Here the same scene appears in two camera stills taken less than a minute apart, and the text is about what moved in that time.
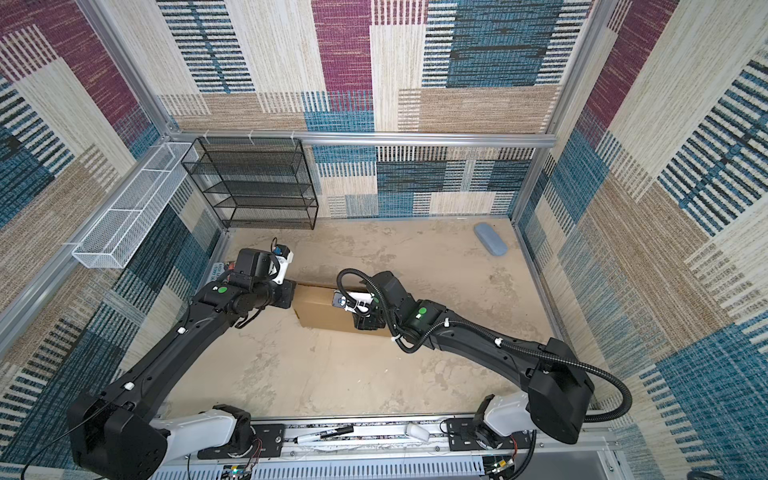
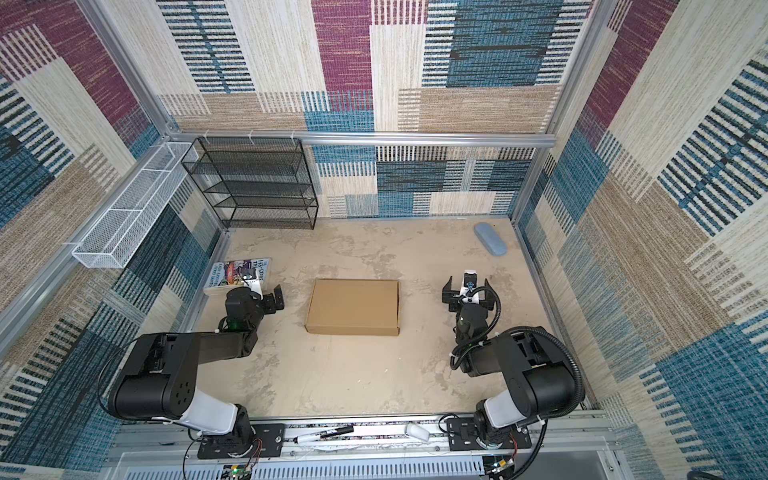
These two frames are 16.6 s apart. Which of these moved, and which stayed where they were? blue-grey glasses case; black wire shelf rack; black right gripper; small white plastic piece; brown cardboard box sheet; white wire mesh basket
Moved: black right gripper; brown cardboard box sheet
Stayed: blue-grey glasses case; white wire mesh basket; small white plastic piece; black wire shelf rack
